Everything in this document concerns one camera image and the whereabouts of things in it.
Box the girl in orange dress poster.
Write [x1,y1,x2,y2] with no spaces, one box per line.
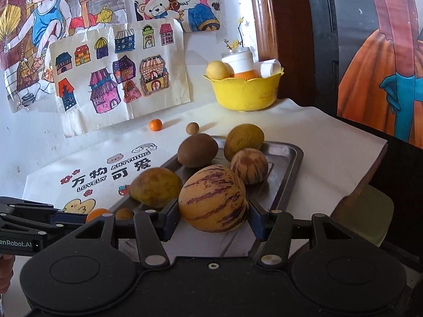
[335,0,422,147]

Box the white jar with flowers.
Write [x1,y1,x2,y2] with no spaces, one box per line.
[222,17,259,81]

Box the yellow plastic bowl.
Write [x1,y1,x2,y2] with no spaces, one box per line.
[204,68,284,112]

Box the large striped pepino melon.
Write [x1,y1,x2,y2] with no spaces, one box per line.
[178,165,249,233]

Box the metal baking tray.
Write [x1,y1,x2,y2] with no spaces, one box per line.
[108,135,304,265]

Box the white printed table cloth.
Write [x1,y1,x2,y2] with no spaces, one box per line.
[0,98,388,317]

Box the brown kiwi fruit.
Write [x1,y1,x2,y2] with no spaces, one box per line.
[177,133,219,168]

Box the small striped pepino melon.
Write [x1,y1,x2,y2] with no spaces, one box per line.
[230,148,269,185]

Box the black door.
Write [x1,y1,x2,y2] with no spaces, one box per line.
[303,0,423,159]

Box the small brown longan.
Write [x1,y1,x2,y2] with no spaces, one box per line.
[186,122,200,135]

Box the person's left hand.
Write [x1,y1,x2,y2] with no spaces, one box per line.
[0,255,15,294]

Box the yellow pear in bowl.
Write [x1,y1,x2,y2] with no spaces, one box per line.
[206,61,234,80]

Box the orange tangerine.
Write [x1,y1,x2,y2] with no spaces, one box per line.
[85,208,111,223]

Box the small orange kumquat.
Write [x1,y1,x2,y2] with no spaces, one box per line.
[148,119,163,132]

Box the brown wooden door frame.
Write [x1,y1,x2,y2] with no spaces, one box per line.
[252,0,278,61]

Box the boy with fan drawing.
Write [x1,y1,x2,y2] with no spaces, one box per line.
[1,0,127,113]

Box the green stool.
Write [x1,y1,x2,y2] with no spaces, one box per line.
[331,185,394,247]

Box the small brown round fruit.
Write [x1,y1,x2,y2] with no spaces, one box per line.
[115,208,134,220]

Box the round yellow-green mango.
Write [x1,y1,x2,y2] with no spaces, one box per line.
[224,124,265,162]

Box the large yellow-green mango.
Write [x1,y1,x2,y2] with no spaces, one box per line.
[129,167,183,209]

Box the houses drawing paper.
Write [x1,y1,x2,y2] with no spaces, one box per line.
[49,17,191,137]

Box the white paper roll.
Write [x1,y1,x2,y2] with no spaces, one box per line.
[254,59,283,78]

